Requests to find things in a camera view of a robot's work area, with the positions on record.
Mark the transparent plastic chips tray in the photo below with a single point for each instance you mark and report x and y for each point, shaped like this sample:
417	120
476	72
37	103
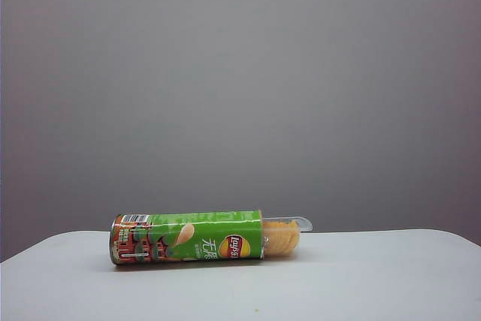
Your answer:
302	222

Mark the green Lay's chips tub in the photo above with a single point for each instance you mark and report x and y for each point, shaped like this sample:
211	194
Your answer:
169	238

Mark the stack of yellow potato chips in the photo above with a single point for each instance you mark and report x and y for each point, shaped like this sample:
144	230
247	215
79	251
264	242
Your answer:
282	238

